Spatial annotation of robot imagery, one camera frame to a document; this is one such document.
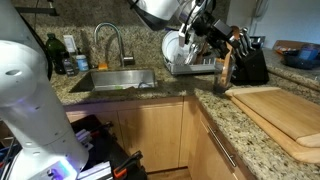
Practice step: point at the clear glass cup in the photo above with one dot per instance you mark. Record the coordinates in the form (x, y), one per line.
(220, 87)

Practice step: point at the dark blue bowl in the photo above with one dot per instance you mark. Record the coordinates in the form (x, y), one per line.
(300, 63)

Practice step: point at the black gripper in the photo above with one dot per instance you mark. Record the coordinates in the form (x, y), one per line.
(204, 25)

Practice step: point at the smaller wooden cutting board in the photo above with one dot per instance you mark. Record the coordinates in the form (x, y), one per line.
(286, 113)

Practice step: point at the white dinner plate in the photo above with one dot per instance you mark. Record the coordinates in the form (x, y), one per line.
(170, 43)

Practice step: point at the long wooden spoon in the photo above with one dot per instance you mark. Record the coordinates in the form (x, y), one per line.
(228, 68)

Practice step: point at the orange sponge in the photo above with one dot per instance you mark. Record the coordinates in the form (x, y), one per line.
(103, 66)

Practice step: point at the large wooden cutting board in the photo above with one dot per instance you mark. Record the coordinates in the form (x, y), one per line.
(266, 130)

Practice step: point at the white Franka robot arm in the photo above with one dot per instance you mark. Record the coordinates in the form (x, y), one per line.
(30, 110)

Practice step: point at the light wooden base cabinet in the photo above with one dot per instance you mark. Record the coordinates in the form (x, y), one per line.
(156, 133)

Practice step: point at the white jar blue label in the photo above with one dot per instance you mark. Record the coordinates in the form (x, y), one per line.
(82, 63)

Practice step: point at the grey dish rack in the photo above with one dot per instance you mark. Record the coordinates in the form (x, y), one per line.
(190, 70)

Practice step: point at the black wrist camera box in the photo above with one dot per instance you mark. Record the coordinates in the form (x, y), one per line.
(222, 28)

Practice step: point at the green glass bottle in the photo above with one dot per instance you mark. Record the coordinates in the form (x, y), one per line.
(55, 53)

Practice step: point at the stainless steel sink basin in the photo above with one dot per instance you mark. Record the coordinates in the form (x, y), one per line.
(113, 80)

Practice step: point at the blue plastic container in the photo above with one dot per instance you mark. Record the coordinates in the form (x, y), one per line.
(308, 52)

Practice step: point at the white wall outlet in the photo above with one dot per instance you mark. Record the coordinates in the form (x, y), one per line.
(70, 43)

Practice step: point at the dark wooden utensil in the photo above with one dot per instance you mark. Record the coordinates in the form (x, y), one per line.
(201, 55)

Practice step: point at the metal serving spoon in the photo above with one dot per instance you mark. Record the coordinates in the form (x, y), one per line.
(191, 55)

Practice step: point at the black knife block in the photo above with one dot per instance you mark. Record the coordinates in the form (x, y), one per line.
(251, 70)

